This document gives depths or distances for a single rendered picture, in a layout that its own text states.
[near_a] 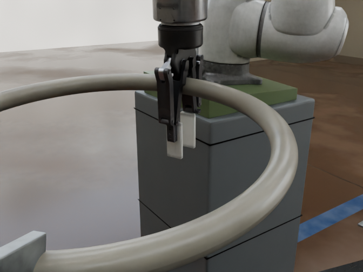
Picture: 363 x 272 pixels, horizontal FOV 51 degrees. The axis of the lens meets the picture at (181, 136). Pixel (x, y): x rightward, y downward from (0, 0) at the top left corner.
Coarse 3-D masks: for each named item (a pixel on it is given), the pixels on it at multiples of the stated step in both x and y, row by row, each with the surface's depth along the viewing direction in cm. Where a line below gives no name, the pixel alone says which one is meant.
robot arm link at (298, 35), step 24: (288, 0) 95; (312, 0) 93; (264, 24) 101; (288, 24) 97; (312, 24) 95; (336, 24) 96; (264, 48) 103; (288, 48) 100; (312, 48) 98; (336, 48) 98
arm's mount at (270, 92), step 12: (144, 72) 118; (252, 84) 112; (264, 84) 113; (276, 84) 114; (156, 96) 114; (264, 96) 104; (276, 96) 107; (288, 96) 110; (204, 108) 96; (216, 108) 95; (228, 108) 98
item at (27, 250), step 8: (32, 232) 28; (40, 232) 28; (16, 240) 26; (24, 240) 26; (32, 240) 26; (40, 240) 27; (0, 248) 24; (8, 248) 24; (16, 248) 25; (24, 248) 25; (32, 248) 26; (40, 248) 27; (0, 256) 23; (8, 256) 24; (16, 256) 25; (24, 256) 25; (32, 256) 26; (40, 256) 27; (0, 264) 23; (8, 264) 24; (16, 264) 25; (24, 264) 26; (32, 264) 26
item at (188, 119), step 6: (180, 114) 72; (186, 114) 71; (192, 114) 71; (180, 120) 73; (186, 120) 72; (192, 120) 71; (186, 126) 72; (192, 126) 72; (186, 132) 73; (192, 132) 72; (186, 138) 73; (192, 138) 73; (186, 144) 74; (192, 144) 73
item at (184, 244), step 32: (0, 96) 60; (32, 96) 64; (224, 96) 60; (288, 128) 47; (288, 160) 39; (256, 192) 34; (192, 224) 30; (224, 224) 31; (256, 224) 33; (64, 256) 27; (96, 256) 27; (128, 256) 28; (160, 256) 28; (192, 256) 29
